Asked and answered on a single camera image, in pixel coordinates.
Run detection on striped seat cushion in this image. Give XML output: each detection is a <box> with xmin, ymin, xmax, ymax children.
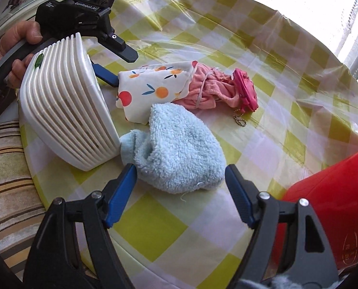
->
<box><xmin>0</xmin><ymin>120</ymin><xmax>51</xmax><ymax>265</ymax></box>

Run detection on fruit print cloth pouch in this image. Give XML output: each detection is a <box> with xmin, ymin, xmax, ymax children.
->
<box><xmin>116</xmin><ymin>61</ymin><xmax>199</xmax><ymax>125</ymax></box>

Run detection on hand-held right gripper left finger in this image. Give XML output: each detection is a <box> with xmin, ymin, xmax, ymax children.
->
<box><xmin>22</xmin><ymin>163</ymin><xmax>138</xmax><ymax>289</ymax></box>

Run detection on white ribbed plastic basket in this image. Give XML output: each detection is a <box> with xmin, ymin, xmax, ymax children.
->
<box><xmin>19</xmin><ymin>33</ymin><xmax>121</xmax><ymax>171</ymax></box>

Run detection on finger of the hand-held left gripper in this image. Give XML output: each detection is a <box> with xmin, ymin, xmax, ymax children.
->
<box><xmin>98</xmin><ymin>31</ymin><xmax>139</xmax><ymax>64</ymax></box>
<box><xmin>91</xmin><ymin>62</ymin><xmax>119</xmax><ymax>88</ymax></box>

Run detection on light blue fuzzy sock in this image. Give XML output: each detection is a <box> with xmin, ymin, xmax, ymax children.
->
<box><xmin>119</xmin><ymin>103</ymin><xmax>227</xmax><ymax>195</ymax></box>

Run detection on salmon pink fleece cloth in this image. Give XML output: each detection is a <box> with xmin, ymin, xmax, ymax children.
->
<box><xmin>173</xmin><ymin>65</ymin><xmax>242</xmax><ymax>110</ymax></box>

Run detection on yellow checkered tablecloth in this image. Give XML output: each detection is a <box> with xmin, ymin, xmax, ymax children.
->
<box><xmin>19</xmin><ymin>0</ymin><xmax>358</xmax><ymax>289</ymax></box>

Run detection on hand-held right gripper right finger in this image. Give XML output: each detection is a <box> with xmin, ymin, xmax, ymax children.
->
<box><xmin>225</xmin><ymin>164</ymin><xmax>340</xmax><ymax>289</ymax></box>

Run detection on magenta coin purse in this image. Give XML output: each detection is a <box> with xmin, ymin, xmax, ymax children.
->
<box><xmin>231</xmin><ymin>69</ymin><xmax>259</xmax><ymax>127</ymax></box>

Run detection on person's left hand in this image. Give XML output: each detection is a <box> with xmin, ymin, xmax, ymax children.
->
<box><xmin>0</xmin><ymin>20</ymin><xmax>44</xmax><ymax>80</ymax></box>

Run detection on red plastic bucket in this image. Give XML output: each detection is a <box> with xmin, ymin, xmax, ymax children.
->
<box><xmin>271</xmin><ymin>145</ymin><xmax>358</xmax><ymax>280</ymax></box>

